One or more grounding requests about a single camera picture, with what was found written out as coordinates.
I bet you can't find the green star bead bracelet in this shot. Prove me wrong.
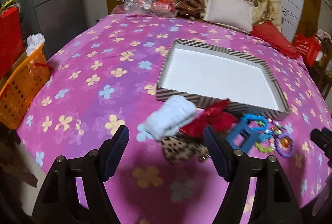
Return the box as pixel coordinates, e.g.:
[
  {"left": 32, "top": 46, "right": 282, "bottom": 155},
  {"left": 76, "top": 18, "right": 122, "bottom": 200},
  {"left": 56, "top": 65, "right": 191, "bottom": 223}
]
[{"left": 254, "top": 132, "right": 276, "bottom": 154}]

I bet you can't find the red shopping bag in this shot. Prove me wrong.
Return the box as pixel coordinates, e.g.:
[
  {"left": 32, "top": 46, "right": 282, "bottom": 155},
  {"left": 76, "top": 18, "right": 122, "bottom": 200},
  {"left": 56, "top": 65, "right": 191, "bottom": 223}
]
[{"left": 293, "top": 33, "right": 321, "bottom": 67}]

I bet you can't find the white cloth in basket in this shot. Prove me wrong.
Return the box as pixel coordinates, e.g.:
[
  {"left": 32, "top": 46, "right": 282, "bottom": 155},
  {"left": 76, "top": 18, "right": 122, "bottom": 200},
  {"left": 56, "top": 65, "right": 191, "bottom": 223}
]
[{"left": 26, "top": 33, "right": 45, "bottom": 56}]

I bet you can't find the blue claw hair clip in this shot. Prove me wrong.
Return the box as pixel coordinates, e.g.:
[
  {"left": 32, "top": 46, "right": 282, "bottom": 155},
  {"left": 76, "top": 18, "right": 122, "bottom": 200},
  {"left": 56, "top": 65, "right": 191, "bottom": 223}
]
[{"left": 226, "top": 118, "right": 259, "bottom": 154}]

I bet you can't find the white small pillow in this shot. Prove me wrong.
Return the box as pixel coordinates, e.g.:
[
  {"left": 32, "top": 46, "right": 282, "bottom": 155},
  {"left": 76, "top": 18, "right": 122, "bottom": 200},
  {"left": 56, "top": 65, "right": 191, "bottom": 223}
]
[{"left": 203, "top": 0, "right": 253, "bottom": 33}]

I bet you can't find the leopard print bow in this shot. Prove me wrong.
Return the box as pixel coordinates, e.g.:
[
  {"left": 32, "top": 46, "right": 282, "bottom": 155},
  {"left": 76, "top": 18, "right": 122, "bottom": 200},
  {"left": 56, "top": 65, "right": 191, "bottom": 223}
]
[{"left": 160, "top": 135, "right": 210, "bottom": 163}]

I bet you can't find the red bow hair clip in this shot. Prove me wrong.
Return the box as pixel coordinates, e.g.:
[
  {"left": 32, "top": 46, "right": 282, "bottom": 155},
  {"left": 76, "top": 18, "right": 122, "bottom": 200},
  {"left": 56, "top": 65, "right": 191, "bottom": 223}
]
[{"left": 179, "top": 99, "right": 238, "bottom": 139}]

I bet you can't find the clear plastic bag with items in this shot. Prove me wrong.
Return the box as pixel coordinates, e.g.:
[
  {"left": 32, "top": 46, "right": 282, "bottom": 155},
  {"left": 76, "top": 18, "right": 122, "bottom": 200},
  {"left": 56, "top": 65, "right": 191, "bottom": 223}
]
[{"left": 123, "top": 0, "right": 178, "bottom": 17}]

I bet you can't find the striped box with white inside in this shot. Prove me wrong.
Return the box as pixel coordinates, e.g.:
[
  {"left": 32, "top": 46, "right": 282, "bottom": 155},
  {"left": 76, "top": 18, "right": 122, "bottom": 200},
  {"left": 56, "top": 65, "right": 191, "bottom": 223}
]
[{"left": 156, "top": 39, "right": 290, "bottom": 120}]

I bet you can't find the multicolour bead bracelet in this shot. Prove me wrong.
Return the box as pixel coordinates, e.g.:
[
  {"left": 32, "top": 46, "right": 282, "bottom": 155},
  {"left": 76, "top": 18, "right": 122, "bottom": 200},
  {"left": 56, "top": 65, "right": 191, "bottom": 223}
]
[{"left": 264, "top": 118, "right": 286, "bottom": 138}]

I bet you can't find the red box left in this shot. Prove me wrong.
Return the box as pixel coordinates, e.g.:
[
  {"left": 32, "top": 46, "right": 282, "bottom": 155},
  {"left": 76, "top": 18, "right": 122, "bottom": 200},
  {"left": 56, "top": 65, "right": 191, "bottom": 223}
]
[{"left": 0, "top": 7, "right": 24, "bottom": 79}]

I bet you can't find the white fluffy scrunchie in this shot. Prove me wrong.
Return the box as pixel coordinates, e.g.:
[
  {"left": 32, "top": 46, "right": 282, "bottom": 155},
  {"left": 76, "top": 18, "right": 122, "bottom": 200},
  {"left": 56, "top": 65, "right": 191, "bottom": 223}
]
[{"left": 144, "top": 95, "right": 197, "bottom": 141}]

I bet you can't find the purple bead bracelet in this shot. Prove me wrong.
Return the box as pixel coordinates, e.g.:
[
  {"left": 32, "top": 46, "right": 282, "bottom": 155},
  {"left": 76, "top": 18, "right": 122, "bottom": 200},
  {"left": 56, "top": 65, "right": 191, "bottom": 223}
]
[{"left": 274, "top": 132, "right": 295, "bottom": 159}]

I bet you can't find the red heart cushion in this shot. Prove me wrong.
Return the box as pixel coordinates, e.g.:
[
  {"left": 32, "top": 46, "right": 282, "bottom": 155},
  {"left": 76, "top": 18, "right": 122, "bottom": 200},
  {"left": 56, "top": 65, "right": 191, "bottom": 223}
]
[{"left": 250, "top": 21, "right": 300, "bottom": 59}]

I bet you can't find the orange plastic basket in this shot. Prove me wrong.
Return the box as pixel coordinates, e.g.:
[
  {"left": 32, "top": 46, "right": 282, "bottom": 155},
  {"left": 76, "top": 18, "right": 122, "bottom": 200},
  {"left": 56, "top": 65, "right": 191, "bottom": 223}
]
[{"left": 0, "top": 44, "right": 52, "bottom": 130}]

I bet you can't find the pink floral bed sheet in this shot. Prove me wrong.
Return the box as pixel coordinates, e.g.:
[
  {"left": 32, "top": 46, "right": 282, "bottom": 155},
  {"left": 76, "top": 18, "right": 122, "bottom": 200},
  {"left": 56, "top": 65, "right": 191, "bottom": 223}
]
[{"left": 17, "top": 14, "right": 331, "bottom": 223}]

